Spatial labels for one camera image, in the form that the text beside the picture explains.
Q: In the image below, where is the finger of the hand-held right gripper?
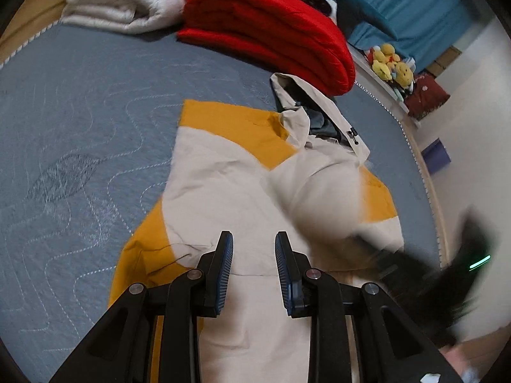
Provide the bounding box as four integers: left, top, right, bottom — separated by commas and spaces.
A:
351, 233, 400, 274

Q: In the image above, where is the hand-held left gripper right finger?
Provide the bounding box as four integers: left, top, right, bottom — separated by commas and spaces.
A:
274, 230, 464, 383

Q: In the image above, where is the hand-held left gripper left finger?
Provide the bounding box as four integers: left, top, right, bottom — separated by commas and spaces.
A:
48, 230, 234, 383

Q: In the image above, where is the cream and yellow jacket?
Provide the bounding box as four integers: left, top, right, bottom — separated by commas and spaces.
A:
109, 72, 405, 383

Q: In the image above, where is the purple box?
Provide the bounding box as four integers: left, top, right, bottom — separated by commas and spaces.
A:
421, 139, 451, 175

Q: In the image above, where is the dark red cushion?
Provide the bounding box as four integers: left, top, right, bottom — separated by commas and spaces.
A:
406, 72, 451, 119

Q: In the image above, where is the grey quilted mattress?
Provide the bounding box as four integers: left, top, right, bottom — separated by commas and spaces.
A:
0, 22, 445, 383

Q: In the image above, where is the red folded blanket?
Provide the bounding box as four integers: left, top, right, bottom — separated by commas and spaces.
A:
177, 0, 356, 96

